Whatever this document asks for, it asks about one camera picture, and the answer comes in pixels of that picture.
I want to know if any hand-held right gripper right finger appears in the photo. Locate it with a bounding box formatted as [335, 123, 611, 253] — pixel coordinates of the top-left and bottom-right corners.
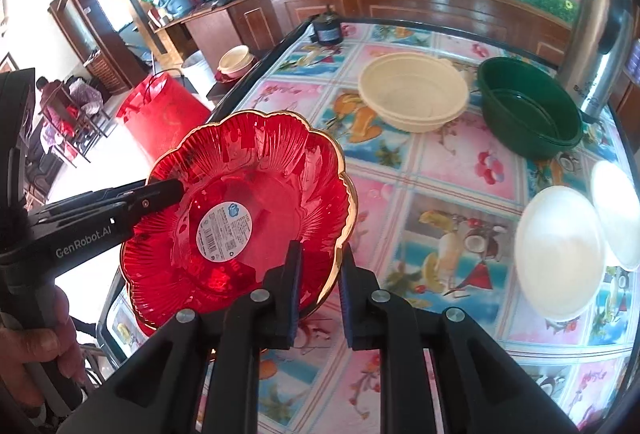
[339, 246, 583, 434]

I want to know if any red glass plate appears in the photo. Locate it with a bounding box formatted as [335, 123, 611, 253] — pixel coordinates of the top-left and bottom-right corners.
[119, 110, 359, 340]

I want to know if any person's left hand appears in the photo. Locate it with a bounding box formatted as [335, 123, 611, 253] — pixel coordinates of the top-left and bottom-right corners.
[0, 286, 87, 417]

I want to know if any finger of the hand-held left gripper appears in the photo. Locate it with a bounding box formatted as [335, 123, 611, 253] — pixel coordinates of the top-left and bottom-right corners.
[30, 179, 186, 239]

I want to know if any red paper bag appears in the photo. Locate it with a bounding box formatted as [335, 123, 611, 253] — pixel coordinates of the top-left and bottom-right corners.
[116, 72, 213, 162]

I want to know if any small dark side table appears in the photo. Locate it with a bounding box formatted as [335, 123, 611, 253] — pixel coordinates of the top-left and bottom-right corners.
[205, 81, 251, 105]

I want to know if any dark green bowl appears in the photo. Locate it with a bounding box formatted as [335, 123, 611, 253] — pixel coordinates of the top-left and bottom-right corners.
[476, 56, 584, 161]

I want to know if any white plastic bucket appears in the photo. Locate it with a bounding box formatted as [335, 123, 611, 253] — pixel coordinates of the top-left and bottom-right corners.
[181, 52, 217, 97]

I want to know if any wooden cabinet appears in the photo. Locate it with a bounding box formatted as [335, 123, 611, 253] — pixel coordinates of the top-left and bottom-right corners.
[155, 0, 576, 64]

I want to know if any white round plate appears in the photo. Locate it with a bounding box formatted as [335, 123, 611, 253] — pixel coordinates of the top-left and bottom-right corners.
[515, 185, 608, 321]
[590, 160, 640, 271]

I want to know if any fruit print tablecloth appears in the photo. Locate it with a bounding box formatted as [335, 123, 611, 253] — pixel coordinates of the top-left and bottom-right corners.
[100, 21, 636, 434]

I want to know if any cream lidded pot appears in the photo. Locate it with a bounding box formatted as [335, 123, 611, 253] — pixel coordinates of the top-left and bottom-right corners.
[216, 44, 260, 84]

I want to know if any cream plastic bowl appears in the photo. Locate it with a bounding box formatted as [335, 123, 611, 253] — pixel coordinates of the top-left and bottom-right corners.
[358, 52, 470, 122]
[372, 101, 471, 133]

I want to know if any stainless steel thermos jug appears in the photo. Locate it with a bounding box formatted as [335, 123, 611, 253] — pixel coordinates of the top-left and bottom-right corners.
[556, 0, 635, 125]

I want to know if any black electric motor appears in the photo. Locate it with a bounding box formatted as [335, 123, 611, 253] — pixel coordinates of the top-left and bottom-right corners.
[311, 6, 344, 46]

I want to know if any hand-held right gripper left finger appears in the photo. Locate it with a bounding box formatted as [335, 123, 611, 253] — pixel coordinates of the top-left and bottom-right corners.
[57, 240, 304, 434]

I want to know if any wooden chair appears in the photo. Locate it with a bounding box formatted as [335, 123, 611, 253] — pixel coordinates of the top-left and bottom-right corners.
[40, 104, 117, 165]

